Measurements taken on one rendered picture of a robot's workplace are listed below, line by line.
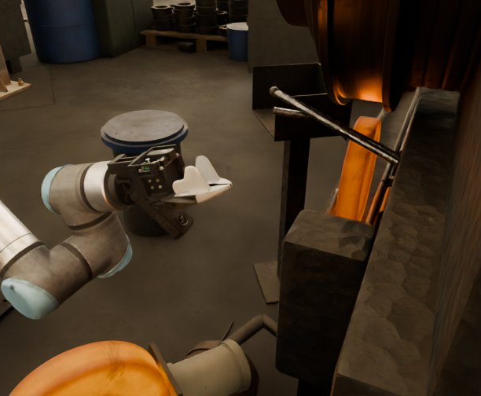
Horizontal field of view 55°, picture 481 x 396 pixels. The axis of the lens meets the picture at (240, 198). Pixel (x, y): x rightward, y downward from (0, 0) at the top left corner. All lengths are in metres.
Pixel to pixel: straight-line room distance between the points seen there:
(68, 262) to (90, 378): 0.44
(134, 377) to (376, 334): 0.24
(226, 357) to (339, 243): 0.18
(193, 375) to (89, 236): 0.44
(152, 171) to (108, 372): 0.36
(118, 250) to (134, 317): 0.67
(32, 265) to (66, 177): 0.16
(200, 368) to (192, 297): 1.07
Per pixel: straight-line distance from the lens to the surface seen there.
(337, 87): 0.58
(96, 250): 0.89
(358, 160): 0.68
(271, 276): 1.65
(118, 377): 0.46
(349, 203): 0.69
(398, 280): 0.39
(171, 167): 0.75
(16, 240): 0.88
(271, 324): 0.69
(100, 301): 1.64
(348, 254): 0.52
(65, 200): 0.87
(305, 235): 0.53
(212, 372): 0.53
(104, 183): 0.80
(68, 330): 1.59
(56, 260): 0.87
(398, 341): 0.34
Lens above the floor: 1.12
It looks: 33 degrees down
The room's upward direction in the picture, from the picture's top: straight up
